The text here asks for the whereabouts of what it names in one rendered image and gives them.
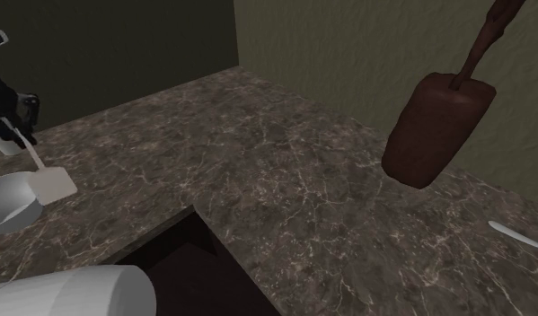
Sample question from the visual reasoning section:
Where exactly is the white spatula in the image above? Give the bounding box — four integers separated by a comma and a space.
0, 116, 79, 206

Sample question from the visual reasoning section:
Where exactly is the grey bowl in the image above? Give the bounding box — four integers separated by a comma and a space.
0, 171, 45, 236

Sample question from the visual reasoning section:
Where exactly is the brown wooden mallet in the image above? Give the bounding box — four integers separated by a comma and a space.
380, 0, 528, 190

